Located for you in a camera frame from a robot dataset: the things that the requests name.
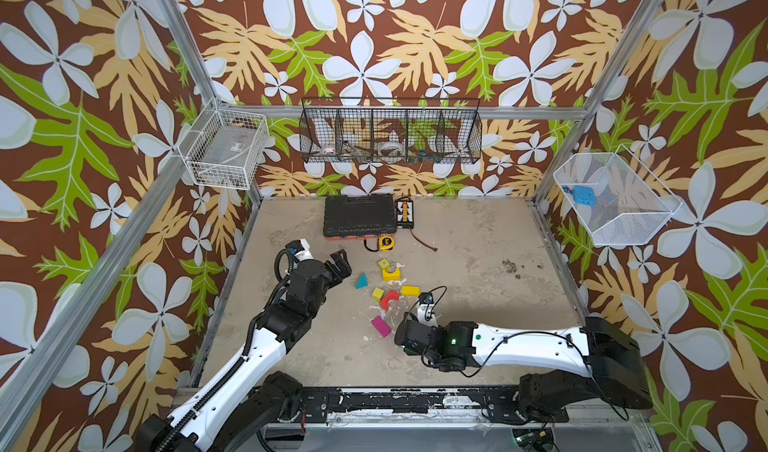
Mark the yellow arch block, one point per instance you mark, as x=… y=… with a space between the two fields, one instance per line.
x=391 y=274

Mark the white mesh basket right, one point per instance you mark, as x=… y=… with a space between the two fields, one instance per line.
x=633 y=203

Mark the black battery holder box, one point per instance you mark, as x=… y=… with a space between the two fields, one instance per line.
x=405 y=213

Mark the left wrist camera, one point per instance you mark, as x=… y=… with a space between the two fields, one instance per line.
x=299 y=250

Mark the black wire basket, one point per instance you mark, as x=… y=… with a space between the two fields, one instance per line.
x=390 y=130

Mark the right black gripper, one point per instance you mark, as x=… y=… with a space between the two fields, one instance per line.
x=405 y=334

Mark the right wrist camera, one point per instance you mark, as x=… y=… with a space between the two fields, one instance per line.
x=425 y=310

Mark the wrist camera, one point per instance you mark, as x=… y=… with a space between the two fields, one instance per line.
x=299 y=250
x=425 y=310

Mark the yellow tape measure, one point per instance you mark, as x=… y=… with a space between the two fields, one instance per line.
x=386 y=243

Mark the yellow rectangular block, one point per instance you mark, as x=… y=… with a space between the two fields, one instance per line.
x=410 y=291

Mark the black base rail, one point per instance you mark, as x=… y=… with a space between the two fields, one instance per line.
x=495 y=404

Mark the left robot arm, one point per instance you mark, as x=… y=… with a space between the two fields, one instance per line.
x=247 y=393

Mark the white wire basket left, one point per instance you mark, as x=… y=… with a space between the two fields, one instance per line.
x=223 y=147

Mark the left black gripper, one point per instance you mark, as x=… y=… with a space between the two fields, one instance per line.
x=342 y=264

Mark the black tool case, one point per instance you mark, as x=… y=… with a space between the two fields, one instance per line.
x=359 y=216

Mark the red arch block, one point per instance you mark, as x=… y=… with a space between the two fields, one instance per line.
x=392 y=296

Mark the small yellow cube block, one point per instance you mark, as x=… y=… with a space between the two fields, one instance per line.
x=377 y=293

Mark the magenta block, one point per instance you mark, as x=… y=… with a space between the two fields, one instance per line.
x=381 y=326

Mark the blue object in basket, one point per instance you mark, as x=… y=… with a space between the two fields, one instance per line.
x=583 y=195

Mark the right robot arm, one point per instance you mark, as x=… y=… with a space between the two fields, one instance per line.
x=594 y=361

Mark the teal triangle block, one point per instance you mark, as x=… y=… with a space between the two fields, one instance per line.
x=362 y=282

